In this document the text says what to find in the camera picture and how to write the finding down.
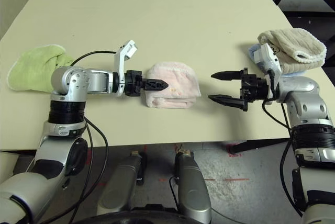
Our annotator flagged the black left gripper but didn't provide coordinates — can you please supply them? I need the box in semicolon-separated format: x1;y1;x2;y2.
124;70;168;97

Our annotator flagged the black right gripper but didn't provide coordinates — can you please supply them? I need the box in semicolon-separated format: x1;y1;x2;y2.
208;68;274;111

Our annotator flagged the pink sock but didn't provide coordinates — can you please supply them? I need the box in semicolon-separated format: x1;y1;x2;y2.
140;61;202;109

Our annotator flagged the black table foot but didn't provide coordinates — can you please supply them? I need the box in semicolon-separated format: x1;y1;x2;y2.
230;137;293;154

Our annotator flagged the beige sock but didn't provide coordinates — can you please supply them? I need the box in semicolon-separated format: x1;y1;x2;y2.
258;28;328;75

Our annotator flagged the grey right robot leg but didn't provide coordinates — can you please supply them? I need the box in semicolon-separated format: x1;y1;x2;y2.
174;150;211;224

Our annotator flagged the grey robot leg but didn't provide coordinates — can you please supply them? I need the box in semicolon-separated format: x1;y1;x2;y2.
174;150;211;224
98;150;147;217

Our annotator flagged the grey left robot leg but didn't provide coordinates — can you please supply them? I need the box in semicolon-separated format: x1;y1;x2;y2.
98;150;147;217

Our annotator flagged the green sock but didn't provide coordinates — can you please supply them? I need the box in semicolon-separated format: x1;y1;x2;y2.
7;44;75;94

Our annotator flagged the dark robot pelvis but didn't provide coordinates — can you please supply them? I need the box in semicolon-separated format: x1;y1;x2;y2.
75;204;199;224

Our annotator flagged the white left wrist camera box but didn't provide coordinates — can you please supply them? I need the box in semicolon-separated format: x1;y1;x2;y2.
114;40;138;96

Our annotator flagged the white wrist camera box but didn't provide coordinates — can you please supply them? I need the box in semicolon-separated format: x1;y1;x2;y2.
252;42;283;78
114;40;138;96

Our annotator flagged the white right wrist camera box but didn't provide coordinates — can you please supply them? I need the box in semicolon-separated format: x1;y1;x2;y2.
252;42;283;78

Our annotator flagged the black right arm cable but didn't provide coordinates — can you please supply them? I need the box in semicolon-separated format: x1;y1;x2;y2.
261;69;307;218

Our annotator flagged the thin black leg wire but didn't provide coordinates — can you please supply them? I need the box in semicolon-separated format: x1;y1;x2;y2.
169;176;182;206

